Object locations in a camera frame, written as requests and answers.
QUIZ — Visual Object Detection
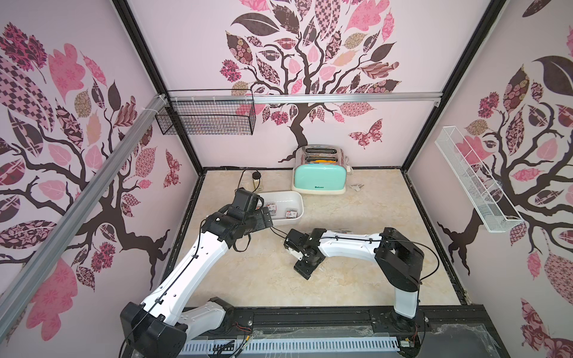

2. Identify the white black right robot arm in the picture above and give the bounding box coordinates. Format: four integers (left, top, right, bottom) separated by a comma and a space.
284, 228, 440, 333

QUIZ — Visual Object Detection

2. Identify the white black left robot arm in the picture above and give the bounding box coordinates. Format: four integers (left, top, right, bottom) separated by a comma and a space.
120, 188, 273, 357

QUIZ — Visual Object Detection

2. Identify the white plastic storage box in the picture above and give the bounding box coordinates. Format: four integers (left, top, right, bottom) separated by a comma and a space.
260, 191, 304, 227

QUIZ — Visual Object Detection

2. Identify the black-lidded spice jar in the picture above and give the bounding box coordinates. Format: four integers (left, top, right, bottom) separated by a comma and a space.
252, 171, 263, 192

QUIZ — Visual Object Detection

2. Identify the mint green toaster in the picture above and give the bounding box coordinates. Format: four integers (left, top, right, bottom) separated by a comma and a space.
292, 145, 352, 195

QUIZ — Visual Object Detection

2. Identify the white toaster power plug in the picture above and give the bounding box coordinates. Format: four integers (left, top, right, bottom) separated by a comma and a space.
350, 183, 364, 192

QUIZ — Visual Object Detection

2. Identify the black wire wall basket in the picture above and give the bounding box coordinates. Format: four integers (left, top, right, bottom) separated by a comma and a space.
155, 88, 256, 136

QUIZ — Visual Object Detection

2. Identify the white slotted cable duct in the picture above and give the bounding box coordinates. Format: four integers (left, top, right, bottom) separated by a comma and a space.
179, 337, 401, 357

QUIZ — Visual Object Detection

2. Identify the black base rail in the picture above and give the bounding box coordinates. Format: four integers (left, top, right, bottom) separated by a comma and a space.
121, 305, 511, 358

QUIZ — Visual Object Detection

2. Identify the white wire wall basket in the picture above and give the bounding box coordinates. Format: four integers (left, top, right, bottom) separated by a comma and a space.
435, 126, 525, 234

